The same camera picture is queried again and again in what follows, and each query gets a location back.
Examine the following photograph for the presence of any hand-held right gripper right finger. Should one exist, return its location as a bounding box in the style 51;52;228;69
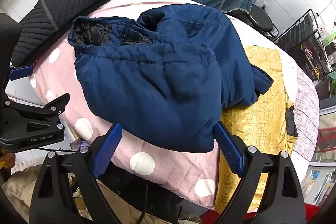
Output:
214;121;306;224

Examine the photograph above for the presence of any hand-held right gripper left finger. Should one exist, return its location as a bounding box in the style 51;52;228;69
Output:
30;123;124;224

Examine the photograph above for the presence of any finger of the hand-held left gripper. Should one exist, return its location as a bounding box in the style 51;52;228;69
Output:
0;93;71;141
0;65;35;102

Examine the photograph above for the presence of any golden yellow crackle jacket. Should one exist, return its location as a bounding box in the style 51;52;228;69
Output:
215;46;299;213

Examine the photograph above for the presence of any navy blue padded jacket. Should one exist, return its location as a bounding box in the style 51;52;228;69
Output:
67;3;274;153

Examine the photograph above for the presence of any pink polka dot bed sheet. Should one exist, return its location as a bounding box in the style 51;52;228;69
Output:
7;0;319;210

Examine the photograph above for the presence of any beige crumpled cloth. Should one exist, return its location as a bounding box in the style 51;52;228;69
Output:
0;157;143;224

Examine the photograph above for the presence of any person's dark clothing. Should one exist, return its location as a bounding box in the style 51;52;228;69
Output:
104;161;184;224

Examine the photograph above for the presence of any red plastic object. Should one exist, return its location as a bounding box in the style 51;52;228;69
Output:
199;203;315;224

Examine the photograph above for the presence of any black quilted jacket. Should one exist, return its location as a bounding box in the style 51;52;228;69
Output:
12;0;121;68

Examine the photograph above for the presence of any black metal rack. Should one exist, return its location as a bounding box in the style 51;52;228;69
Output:
273;9;332;81

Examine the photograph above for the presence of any black round stool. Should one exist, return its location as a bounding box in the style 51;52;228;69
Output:
247;8;279;39

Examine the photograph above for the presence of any black cable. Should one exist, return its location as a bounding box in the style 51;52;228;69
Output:
34;147;79;154

